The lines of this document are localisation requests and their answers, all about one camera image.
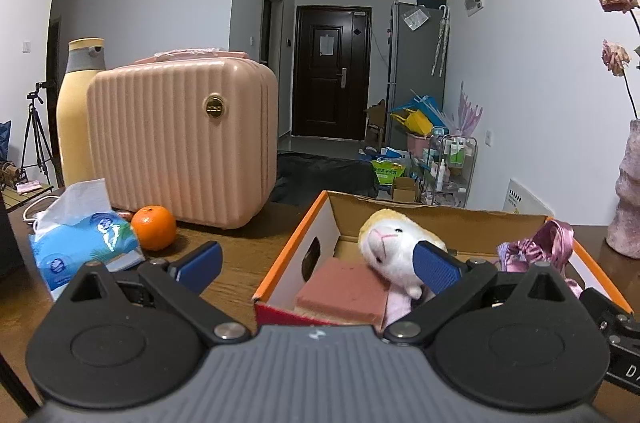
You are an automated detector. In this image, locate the white yellow plush toy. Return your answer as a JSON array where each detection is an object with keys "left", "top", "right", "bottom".
[{"left": 358, "top": 208, "right": 448, "bottom": 299}]

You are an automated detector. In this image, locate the pink yellow layered sponge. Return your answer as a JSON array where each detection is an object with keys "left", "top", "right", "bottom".
[{"left": 294, "top": 257, "right": 390, "bottom": 329}]

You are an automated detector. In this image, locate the pink satin scrunchie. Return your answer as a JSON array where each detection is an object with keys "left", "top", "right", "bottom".
[{"left": 497, "top": 219, "right": 582, "bottom": 297}]

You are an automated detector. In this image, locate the lilac fluffy scrunchie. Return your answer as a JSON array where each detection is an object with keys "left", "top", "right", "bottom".
[{"left": 382, "top": 287, "right": 416, "bottom": 329}]

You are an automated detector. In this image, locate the orange fruit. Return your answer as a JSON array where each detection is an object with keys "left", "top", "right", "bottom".
[{"left": 131, "top": 205, "right": 177, "bottom": 252}]

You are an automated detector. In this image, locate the pink textured vase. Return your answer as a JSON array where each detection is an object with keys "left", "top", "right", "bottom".
[{"left": 605, "top": 120, "right": 640, "bottom": 259}]

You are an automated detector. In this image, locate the blue tissue pack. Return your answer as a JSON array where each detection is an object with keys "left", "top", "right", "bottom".
[{"left": 29, "top": 179, "right": 144, "bottom": 299}]

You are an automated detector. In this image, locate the red cardboard box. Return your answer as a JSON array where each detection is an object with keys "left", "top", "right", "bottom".
[{"left": 253, "top": 191, "right": 631, "bottom": 327}]

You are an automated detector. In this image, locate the pink ribbed suitcase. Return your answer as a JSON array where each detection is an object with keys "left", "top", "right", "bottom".
[{"left": 87, "top": 49, "right": 279, "bottom": 229}]

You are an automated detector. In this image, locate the black paper shopping bag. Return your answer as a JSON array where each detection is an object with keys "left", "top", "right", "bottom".
[{"left": 0, "top": 198, "right": 24, "bottom": 280}]

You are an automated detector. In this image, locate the black tripod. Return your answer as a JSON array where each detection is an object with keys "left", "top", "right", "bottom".
[{"left": 20, "top": 82, "right": 53, "bottom": 184}]

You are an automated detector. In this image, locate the yellow thermos jug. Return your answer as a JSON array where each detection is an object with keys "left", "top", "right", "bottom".
[{"left": 56, "top": 37, "right": 105, "bottom": 187}]

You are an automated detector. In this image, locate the grey refrigerator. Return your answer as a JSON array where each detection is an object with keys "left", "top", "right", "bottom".
[{"left": 385, "top": 0, "right": 446, "bottom": 150}]

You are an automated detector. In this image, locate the dark entrance door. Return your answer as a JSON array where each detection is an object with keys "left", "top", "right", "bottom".
[{"left": 292, "top": 6, "right": 372, "bottom": 141}]

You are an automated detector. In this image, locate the wire storage cart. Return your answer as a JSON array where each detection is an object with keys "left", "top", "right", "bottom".
[{"left": 412, "top": 135, "right": 478, "bottom": 208}]

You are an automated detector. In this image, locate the white charger with cable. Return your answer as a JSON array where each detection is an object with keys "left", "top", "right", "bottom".
[{"left": 22, "top": 194, "right": 60, "bottom": 232}]

